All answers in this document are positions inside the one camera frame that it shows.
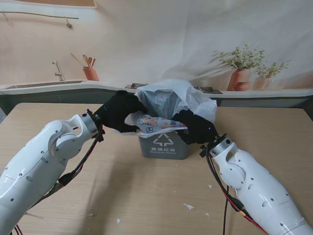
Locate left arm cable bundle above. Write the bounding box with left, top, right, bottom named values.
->
left=9, top=122, right=106, bottom=235

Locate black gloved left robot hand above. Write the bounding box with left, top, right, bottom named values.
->
left=94, top=90, right=149, bottom=135

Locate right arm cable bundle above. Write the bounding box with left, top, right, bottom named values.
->
left=205, top=145, right=269, bottom=235

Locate grey plastic waste bin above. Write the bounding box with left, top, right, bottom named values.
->
left=138, top=131, right=190, bottom=160

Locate printed white plastic garbage bag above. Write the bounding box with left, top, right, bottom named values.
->
left=124, top=78, right=218, bottom=138

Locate printed kitchen backdrop cloth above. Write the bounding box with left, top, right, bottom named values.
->
left=0, top=0, right=313, bottom=108

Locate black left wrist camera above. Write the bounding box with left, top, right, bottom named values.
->
left=94, top=129, right=106, bottom=143

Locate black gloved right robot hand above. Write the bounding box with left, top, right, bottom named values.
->
left=171, top=109, right=220, bottom=145

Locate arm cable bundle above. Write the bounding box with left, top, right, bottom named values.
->
left=9, top=122, right=106, bottom=235
left=205, top=145, right=269, bottom=235

